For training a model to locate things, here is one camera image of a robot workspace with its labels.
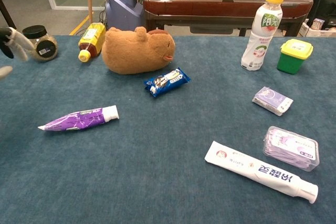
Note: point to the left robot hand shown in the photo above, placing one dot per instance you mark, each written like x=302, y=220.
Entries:
x=18, y=41

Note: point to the purple toothpaste tube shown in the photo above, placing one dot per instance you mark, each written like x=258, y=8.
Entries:
x=78, y=120

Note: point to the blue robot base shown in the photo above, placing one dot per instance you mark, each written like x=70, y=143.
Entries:
x=123, y=6

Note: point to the yellow-capped tea bottle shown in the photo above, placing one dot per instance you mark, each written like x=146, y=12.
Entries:
x=92, y=40

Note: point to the white drink bottle yellow cap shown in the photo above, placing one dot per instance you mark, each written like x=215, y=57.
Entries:
x=258, y=37

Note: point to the white toothpaste tube blue print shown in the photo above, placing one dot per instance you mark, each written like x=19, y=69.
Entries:
x=249, y=169

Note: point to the glass jar black lid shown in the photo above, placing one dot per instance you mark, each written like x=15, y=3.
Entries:
x=44, y=48

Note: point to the dark furniture leg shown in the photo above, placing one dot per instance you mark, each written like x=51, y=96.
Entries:
x=6, y=14

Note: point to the brown capybara plush toy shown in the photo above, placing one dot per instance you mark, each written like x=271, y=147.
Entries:
x=131, y=51

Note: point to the blue cookie packet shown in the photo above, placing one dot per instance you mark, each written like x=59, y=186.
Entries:
x=165, y=82

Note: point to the blue table cloth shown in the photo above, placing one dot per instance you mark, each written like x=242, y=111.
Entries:
x=157, y=142

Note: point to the brown mahjong table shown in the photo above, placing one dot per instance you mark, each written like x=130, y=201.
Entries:
x=210, y=6

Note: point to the purple tissue pack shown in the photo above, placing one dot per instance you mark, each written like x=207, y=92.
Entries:
x=271, y=100

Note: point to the green container yellow lid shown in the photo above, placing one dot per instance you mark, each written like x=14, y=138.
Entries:
x=291, y=61

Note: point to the clear box purple floss picks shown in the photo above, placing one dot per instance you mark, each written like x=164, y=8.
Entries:
x=291, y=148

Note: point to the small drink carton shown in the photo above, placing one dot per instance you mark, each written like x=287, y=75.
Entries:
x=317, y=24

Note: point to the white plastic crate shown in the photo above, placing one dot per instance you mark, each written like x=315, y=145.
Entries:
x=323, y=33

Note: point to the black chair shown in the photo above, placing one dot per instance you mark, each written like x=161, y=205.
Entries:
x=323, y=6

